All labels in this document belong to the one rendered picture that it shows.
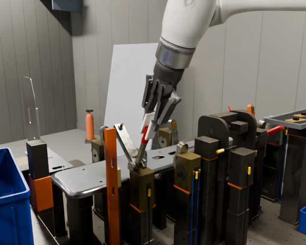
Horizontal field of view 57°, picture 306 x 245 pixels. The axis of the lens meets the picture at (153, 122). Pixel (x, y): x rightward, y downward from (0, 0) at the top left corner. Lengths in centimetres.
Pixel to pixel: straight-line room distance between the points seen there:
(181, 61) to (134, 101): 313
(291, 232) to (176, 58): 93
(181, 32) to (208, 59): 283
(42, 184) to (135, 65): 323
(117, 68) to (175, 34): 349
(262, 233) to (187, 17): 94
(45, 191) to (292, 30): 273
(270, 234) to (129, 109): 287
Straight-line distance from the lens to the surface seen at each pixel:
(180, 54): 67
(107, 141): 80
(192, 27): 65
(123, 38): 448
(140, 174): 87
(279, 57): 312
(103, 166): 108
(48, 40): 542
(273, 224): 138
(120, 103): 400
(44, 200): 75
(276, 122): 115
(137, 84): 378
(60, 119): 559
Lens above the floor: 140
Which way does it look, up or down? 13 degrees down
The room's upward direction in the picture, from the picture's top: straight up
